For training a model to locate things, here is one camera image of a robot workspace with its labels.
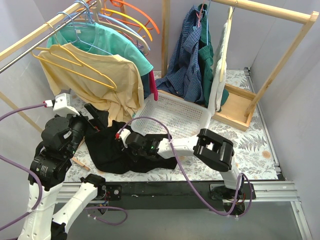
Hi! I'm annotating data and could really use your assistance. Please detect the beige t shirt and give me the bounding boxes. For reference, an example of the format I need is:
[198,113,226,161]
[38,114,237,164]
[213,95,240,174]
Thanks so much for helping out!
[37,43,144,124]

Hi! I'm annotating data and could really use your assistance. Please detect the right wooden clothes rack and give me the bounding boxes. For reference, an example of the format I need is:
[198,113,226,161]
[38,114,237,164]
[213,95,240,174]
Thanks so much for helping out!
[161,0,320,133]

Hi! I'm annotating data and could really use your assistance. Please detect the blue plaid shirt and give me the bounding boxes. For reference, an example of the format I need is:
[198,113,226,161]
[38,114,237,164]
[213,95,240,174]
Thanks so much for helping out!
[155,6,204,105]

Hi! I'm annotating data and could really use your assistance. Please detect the left wooden clothes rack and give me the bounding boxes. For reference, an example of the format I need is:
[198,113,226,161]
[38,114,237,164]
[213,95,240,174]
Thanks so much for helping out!
[0,0,106,172]

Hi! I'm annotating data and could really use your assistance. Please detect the dark green garment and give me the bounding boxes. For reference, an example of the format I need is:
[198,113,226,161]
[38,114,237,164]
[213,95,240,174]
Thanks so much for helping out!
[198,4,215,107]

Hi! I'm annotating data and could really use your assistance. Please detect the magenta garment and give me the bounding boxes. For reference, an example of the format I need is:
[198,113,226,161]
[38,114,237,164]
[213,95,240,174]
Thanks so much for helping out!
[149,70,159,101]

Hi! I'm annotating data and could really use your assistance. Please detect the teal t shirt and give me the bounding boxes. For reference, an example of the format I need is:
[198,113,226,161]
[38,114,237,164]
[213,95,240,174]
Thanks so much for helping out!
[46,22,154,76]

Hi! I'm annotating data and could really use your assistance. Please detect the black t shirt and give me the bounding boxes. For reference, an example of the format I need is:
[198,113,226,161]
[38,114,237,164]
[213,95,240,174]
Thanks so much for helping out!
[84,120,177,174]

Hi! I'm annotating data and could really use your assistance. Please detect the aluminium frame rail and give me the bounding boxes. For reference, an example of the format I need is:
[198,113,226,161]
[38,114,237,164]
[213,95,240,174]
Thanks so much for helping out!
[19,67,313,240]

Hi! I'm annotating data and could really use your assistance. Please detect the yellow orange hanger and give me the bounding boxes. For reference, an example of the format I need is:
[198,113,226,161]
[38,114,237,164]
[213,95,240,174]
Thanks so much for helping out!
[99,6,157,42]

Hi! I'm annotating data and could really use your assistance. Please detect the wooden clothes rack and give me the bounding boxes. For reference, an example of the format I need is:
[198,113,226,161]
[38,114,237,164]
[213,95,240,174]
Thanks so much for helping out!
[0,0,106,172]
[161,0,320,133]

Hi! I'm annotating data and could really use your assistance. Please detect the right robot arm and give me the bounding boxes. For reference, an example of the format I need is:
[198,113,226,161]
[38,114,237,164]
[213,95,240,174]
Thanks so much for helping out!
[115,128,245,200]

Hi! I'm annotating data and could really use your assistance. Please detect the floral table cloth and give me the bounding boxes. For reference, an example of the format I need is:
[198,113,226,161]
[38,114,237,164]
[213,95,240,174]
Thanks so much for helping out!
[65,110,278,182]

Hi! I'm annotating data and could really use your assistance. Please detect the white plastic basket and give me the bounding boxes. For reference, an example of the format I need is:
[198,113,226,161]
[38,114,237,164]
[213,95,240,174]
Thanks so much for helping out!
[130,91,212,139]

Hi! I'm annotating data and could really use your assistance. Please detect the light blue hanger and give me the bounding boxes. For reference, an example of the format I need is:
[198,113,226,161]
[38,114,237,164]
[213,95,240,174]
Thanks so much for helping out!
[57,0,150,57]

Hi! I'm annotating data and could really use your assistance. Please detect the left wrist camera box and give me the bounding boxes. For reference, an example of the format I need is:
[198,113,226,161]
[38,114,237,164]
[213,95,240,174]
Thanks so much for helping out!
[53,93,80,117]

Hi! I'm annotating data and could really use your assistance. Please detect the metal rod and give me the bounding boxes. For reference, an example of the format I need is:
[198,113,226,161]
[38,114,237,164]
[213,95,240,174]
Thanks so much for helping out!
[0,2,85,73]

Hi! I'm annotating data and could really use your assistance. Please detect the black base bar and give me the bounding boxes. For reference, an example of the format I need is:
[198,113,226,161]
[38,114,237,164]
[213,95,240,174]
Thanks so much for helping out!
[97,180,253,212]

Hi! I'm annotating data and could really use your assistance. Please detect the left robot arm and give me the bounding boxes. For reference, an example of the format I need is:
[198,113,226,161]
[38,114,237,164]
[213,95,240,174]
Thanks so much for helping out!
[18,103,109,240]

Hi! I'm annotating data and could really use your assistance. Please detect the white garment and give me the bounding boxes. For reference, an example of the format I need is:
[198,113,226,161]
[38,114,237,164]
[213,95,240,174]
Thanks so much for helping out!
[207,22,230,115]

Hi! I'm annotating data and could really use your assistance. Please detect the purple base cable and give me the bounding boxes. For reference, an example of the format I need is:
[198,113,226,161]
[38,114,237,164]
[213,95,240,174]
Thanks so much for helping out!
[83,206,128,225]

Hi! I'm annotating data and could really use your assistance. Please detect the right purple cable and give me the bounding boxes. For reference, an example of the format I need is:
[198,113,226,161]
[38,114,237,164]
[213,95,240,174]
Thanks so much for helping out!
[115,116,256,217]

